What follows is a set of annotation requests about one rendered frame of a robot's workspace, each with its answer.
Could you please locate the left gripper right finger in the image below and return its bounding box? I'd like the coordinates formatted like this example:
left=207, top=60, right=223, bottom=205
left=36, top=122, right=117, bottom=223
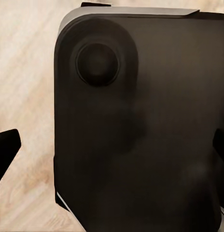
left=212, top=128, right=224, bottom=162

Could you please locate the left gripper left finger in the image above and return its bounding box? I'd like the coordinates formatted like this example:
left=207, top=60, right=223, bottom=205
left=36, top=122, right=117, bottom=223
left=0, top=129, right=21, bottom=181

